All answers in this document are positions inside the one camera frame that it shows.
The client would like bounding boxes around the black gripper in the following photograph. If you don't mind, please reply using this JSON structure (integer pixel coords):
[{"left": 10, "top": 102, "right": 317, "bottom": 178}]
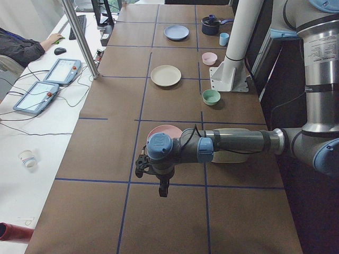
[{"left": 135, "top": 155, "right": 174, "bottom": 197}]

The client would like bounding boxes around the pink plate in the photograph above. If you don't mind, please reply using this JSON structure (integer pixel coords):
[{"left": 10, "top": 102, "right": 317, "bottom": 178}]
[{"left": 146, "top": 124, "right": 183, "bottom": 140}]

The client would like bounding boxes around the blue plate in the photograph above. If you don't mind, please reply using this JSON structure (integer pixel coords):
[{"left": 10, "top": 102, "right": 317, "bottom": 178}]
[{"left": 164, "top": 25, "right": 190, "bottom": 41}]

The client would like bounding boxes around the person's dark sleeved forearm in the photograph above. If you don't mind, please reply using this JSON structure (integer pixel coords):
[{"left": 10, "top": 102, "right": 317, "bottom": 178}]
[{"left": 1, "top": 28, "right": 46, "bottom": 67}]

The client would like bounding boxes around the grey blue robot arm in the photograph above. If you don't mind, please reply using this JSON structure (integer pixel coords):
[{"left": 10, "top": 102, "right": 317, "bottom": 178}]
[{"left": 135, "top": 1, "right": 338, "bottom": 197}]

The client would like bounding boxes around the person's hand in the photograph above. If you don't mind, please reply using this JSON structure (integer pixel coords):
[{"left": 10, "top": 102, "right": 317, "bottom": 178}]
[{"left": 40, "top": 33, "right": 64, "bottom": 51}]

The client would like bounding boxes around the green bowl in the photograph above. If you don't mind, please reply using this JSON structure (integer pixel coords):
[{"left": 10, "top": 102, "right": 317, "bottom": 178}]
[{"left": 202, "top": 89, "right": 221, "bottom": 106}]

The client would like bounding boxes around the cream plate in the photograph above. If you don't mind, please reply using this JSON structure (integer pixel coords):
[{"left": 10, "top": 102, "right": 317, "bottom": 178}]
[{"left": 150, "top": 65, "right": 182, "bottom": 87}]

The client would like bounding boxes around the pink bowl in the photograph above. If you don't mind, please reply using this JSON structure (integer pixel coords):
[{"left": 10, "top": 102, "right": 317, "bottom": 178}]
[{"left": 201, "top": 52, "right": 218, "bottom": 66}]

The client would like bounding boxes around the far teach pendant tablet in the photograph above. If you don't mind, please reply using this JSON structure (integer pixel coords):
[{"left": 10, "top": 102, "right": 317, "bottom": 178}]
[{"left": 43, "top": 58, "right": 82, "bottom": 86}]

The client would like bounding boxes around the teach pendant tablet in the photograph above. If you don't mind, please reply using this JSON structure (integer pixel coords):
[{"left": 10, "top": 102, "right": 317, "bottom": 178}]
[
  {"left": 43, "top": 58, "right": 82, "bottom": 86},
  {"left": 13, "top": 81, "right": 59, "bottom": 115}
]

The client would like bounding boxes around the near teach pendant tablet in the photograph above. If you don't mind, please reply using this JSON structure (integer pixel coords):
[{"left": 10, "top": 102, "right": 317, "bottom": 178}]
[{"left": 13, "top": 81, "right": 59, "bottom": 115}]

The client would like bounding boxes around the red cylinder object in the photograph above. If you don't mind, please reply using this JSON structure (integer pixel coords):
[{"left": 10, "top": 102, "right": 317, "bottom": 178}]
[{"left": 1, "top": 222, "right": 34, "bottom": 244}]

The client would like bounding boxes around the light blue cup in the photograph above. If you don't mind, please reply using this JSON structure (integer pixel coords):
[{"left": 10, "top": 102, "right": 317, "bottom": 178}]
[{"left": 219, "top": 32, "right": 230, "bottom": 46}]

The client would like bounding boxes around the dark blue pot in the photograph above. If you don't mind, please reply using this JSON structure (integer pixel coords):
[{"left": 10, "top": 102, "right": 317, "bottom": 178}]
[{"left": 201, "top": 14, "right": 234, "bottom": 35}]

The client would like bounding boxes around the black computer mouse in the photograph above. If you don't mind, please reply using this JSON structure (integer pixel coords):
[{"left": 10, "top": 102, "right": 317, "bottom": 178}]
[{"left": 54, "top": 47, "right": 67, "bottom": 56}]

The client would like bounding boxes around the black keyboard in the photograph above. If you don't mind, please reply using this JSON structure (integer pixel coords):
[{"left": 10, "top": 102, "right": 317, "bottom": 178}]
[{"left": 68, "top": 14, "right": 87, "bottom": 41}]

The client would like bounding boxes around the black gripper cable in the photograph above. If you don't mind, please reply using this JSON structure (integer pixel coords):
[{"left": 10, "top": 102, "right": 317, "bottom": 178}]
[{"left": 180, "top": 124, "right": 202, "bottom": 154}]

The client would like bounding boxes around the aluminium frame post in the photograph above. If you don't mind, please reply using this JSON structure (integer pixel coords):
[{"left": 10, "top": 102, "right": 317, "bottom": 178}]
[{"left": 61, "top": 0, "right": 99, "bottom": 79}]

